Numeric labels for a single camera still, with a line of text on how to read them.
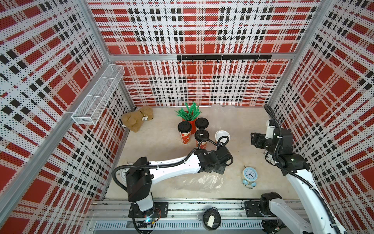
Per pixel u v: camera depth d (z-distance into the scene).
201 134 0.83
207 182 0.72
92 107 0.72
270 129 0.65
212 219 0.63
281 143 0.53
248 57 0.89
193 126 0.92
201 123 0.90
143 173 0.47
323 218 0.39
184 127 0.87
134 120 0.99
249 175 0.82
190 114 0.99
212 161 0.57
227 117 1.12
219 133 0.84
